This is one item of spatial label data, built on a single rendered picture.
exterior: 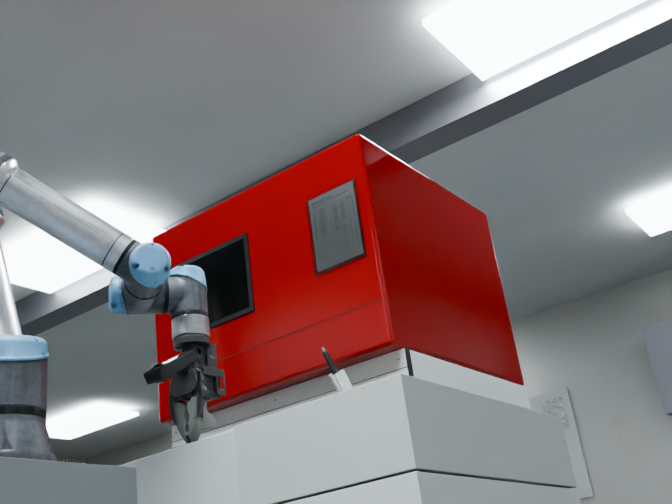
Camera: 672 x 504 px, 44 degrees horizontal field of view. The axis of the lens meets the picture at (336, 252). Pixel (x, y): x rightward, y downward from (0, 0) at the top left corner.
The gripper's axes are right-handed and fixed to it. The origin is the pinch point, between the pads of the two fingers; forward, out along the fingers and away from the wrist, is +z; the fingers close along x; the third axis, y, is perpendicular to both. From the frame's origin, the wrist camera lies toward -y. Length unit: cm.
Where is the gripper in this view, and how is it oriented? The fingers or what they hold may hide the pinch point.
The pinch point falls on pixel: (189, 439)
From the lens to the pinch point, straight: 164.2
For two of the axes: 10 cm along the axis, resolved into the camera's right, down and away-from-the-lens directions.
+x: -7.9, 3.4, 5.1
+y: 6.0, 2.6, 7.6
